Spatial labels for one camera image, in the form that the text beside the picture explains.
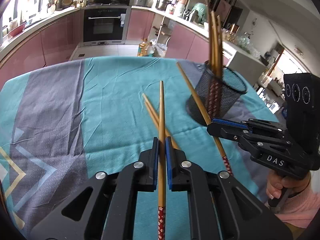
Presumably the pink sleeve forearm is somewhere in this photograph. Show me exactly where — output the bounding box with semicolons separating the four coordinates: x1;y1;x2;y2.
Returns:
276;185;320;229

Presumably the right hand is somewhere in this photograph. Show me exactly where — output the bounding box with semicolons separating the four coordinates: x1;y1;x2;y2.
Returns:
266;170;311;199

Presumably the black mesh utensil holder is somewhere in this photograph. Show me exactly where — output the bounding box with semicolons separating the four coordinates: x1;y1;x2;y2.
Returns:
195;61;247;118

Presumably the teal grey tablecloth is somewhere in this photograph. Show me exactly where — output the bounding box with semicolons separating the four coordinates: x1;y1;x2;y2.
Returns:
0;56;279;240

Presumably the green oil bottle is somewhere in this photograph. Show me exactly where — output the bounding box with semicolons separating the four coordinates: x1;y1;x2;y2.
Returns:
146;42;155;57

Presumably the yellow oil bottle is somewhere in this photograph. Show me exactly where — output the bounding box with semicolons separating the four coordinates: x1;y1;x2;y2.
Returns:
137;38;149;57

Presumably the steel stock pot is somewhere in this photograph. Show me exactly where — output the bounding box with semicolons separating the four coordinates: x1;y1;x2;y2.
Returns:
156;0;171;11

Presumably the black built-in oven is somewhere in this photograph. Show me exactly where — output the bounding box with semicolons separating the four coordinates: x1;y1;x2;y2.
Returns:
83;5;131;46

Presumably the red bowl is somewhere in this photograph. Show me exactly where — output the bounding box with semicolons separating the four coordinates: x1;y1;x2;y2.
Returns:
8;22;26;37

